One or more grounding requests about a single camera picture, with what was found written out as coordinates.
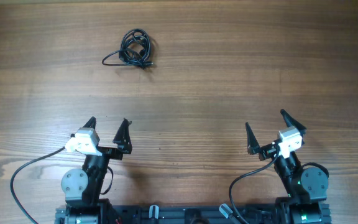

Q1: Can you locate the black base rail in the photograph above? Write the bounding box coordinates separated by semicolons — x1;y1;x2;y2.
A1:
55;203;332;224

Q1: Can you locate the left camera black cable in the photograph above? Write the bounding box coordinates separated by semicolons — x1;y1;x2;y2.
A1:
9;146;67;224

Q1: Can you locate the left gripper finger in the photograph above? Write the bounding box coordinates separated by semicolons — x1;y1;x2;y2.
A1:
83;116;96;129
112;118;132;154

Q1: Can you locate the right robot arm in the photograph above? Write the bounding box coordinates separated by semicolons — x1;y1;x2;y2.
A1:
241;110;332;224

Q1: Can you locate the black cable bundle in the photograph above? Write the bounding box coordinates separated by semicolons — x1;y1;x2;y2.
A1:
101;28;155;70

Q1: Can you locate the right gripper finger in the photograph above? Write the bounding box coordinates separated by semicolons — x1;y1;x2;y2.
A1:
280;109;306;136
245;122;260;155

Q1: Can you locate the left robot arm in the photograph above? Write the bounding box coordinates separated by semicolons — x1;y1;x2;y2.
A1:
55;117;132;224

